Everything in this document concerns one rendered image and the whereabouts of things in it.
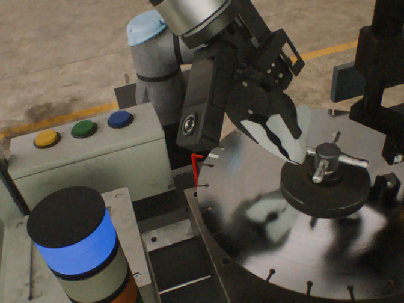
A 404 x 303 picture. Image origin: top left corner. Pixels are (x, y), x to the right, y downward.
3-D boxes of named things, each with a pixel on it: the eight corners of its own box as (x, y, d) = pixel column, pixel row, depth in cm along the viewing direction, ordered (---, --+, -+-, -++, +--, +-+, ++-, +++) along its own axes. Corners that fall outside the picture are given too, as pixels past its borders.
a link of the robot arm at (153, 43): (139, 56, 107) (128, 7, 98) (188, 53, 106) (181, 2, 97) (130, 79, 98) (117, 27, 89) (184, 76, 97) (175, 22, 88)
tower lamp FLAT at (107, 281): (64, 314, 25) (47, 289, 23) (61, 258, 28) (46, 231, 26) (134, 291, 25) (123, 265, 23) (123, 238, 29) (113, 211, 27)
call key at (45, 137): (38, 153, 72) (34, 145, 71) (38, 140, 75) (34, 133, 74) (60, 147, 73) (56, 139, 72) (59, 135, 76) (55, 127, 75)
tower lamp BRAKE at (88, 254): (46, 287, 23) (25, 257, 21) (45, 229, 26) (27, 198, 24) (122, 263, 23) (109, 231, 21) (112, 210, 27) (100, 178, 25)
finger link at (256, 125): (315, 136, 52) (279, 83, 48) (296, 170, 50) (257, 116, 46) (296, 139, 55) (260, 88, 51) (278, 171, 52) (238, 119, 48)
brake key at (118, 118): (113, 133, 75) (110, 124, 73) (110, 122, 78) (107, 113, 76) (133, 127, 75) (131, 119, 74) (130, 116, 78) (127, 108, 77)
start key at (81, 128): (76, 143, 73) (73, 134, 72) (74, 131, 76) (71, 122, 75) (97, 137, 74) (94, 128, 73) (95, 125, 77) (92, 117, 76)
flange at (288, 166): (385, 177, 50) (389, 162, 49) (338, 229, 45) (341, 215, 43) (311, 143, 57) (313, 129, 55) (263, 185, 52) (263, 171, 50)
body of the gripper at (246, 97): (310, 68, 46) (254, -22, 41) (279, 118, 42) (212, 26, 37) (263, 80, 52) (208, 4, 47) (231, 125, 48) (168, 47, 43)
